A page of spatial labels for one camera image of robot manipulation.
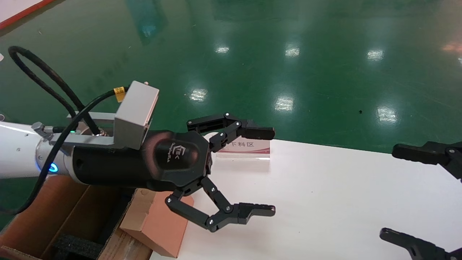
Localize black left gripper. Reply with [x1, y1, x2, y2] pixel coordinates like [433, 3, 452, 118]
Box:
[70, 130, 212, 192]

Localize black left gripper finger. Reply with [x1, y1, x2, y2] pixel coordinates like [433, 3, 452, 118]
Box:
[187, 112, 275, 153]
[165, 176, 276, 233]

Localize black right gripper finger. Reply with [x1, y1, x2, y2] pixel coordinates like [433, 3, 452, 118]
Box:
[392, 141, 462, 180]
[379, 227, 462, 260]

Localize small cardboard box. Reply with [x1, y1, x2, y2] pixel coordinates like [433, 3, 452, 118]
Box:
[120, 188, 195, 259]

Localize large cardboard box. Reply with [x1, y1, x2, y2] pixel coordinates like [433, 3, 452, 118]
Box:
[0, 175, 153, 260]

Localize clear acrylic sign holder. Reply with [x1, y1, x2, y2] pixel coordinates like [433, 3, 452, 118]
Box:
[205, 132, 271, 161]

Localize black foam padding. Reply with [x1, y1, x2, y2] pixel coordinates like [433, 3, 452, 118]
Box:
[54, 234, 104, 260]

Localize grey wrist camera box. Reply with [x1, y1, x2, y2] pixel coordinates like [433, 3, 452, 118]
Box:
[67, 80, 160, 150]

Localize black cable with yellow tag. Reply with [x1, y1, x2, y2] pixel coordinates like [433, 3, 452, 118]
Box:
[0, 86, 127, 216]

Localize thick black cable loop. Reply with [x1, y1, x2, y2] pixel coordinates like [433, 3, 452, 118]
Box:
[8, 46, 101, 137]

